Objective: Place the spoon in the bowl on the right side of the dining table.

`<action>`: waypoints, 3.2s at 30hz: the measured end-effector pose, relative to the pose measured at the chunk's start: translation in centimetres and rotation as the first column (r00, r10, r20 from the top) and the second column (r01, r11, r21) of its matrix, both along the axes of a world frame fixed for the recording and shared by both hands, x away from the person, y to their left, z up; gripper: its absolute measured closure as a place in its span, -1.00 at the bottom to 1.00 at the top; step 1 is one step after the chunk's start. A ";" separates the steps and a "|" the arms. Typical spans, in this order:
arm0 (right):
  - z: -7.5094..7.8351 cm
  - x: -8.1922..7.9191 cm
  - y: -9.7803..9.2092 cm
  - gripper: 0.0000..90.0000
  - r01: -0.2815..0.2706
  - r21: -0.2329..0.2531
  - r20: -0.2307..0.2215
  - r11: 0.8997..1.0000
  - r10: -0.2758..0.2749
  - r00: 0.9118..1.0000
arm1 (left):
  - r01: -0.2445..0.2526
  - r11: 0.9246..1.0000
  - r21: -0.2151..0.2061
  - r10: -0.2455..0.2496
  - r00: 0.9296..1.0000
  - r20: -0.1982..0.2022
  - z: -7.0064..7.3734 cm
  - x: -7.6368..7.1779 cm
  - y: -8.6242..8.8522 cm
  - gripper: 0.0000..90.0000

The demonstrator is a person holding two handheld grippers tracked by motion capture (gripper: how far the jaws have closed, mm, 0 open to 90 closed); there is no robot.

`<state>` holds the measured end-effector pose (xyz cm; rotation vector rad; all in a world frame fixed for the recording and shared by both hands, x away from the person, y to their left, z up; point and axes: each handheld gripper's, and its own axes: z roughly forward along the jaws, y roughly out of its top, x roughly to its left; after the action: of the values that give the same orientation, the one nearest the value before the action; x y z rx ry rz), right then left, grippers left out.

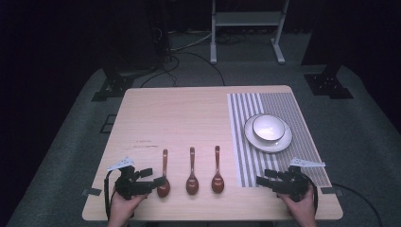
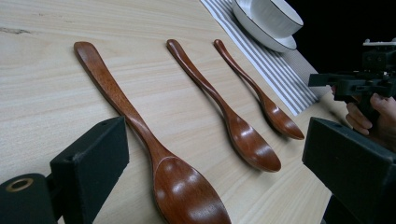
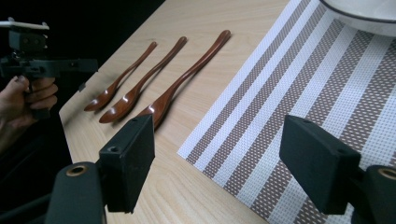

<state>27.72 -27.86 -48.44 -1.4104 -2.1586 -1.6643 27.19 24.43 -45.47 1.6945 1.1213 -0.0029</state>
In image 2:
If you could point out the white plate with dark rim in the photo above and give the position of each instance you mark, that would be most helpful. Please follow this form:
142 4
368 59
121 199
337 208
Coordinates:
264 35

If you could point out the striped grey white placemat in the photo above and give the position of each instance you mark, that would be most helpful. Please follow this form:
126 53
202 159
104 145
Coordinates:
280 71

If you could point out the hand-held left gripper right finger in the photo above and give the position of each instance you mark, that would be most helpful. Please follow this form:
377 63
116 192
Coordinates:
348 168

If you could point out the large wooden spoon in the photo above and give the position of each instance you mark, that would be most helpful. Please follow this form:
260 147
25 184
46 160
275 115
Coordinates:
174 183

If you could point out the white bowl with dark rim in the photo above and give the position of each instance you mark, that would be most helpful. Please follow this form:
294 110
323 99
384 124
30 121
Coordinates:
274 15

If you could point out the small wooden spoon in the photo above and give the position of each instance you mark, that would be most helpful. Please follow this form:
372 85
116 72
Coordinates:
277 116

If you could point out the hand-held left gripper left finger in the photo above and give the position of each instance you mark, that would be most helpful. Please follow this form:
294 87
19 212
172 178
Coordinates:
90 168

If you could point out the medium wooden spoon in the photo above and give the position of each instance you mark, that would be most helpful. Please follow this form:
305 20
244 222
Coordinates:
246 140

